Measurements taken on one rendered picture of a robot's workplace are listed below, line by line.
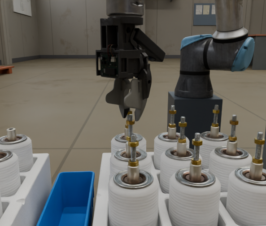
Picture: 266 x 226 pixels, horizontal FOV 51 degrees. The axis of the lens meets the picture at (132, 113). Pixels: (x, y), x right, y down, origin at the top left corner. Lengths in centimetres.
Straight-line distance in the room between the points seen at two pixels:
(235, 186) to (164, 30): 956
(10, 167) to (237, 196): 47
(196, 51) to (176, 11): 908
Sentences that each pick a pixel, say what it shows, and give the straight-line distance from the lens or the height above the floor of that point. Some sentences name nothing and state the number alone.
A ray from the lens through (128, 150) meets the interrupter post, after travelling 63.
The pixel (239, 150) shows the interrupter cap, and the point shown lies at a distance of 71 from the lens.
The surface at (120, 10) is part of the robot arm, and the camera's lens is 55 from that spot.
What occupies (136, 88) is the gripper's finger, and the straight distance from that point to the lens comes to 57.
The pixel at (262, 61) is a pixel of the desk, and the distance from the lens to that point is 607.
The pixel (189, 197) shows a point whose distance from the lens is 52.
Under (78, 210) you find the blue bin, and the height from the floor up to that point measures 0.
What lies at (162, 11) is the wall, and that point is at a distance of 1007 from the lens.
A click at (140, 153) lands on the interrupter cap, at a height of 25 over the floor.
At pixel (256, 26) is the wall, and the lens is 1087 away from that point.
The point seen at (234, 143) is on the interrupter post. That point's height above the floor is 28.
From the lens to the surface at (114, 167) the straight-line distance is 63.
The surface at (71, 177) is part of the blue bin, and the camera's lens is 89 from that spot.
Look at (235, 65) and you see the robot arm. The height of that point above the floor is 43.
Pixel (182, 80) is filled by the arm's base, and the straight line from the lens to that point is 109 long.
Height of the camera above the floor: 50
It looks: 14 degrees down
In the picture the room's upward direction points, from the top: straight up
